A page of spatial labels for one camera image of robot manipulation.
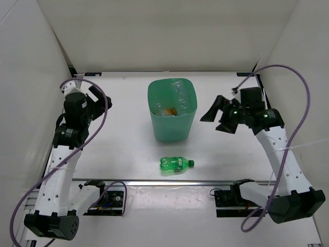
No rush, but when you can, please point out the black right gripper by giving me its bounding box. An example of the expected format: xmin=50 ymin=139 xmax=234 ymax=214
xmin=199 ymin=95 xmax=249 ymax=134

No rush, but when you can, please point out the clear unlabelled plastic bottle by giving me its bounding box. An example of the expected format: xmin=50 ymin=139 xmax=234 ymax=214
xmin=171 ymin=80 xmax=191 ymax=115

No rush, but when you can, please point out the orange plastic bottle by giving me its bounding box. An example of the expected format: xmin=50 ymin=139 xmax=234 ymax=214
xmin=166 ymin=108 xmax=177 ymax=116

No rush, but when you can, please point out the clear bottle red label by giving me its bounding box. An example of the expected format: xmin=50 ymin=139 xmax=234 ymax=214
xmin=155 ymin=103 xmax=173 ymax=117

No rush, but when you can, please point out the green soda bottle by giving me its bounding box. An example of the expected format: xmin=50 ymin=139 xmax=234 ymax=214
xmin=159 ymin=157 xmax=195 ymax=175

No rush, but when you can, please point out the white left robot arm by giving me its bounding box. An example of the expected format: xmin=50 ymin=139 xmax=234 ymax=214
xmin=24 ymin=83 xmax=112 ymax=240

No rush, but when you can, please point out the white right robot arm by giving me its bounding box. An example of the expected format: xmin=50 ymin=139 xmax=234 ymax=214
xmin=201 ymin=93 xmax=325 ymax=224

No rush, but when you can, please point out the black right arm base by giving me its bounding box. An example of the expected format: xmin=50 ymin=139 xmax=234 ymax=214
xmin=209 ymin=179 xmax=259 ymax=218

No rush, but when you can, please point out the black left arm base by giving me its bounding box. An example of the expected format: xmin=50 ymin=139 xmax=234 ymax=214
xmin=79 ymin=180 xmax=127 ymax=216

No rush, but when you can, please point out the green plastic bin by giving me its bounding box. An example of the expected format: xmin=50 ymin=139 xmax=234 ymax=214
xmin=148 ymin=78 xmax=197 ymax=142

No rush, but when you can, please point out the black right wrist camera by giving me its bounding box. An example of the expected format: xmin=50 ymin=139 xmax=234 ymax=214
xmin=240 ymin=87 xmax=265 ymax=111

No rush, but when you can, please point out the aluminium left rail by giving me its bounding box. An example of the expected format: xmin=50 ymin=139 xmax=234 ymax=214
xmin=41 ymin=75 xmax=82 ymax=178

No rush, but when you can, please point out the aluminium rail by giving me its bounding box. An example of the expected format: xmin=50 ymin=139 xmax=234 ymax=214
xmin=73 ymin=178 xmax=275 ymax=186
xmin=41 ymin=75 xmax=82 ymax=178

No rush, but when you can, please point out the aluminium front rail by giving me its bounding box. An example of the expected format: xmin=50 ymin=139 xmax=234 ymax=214
xmin=73 ymin=178 xmax=275 ymax=186

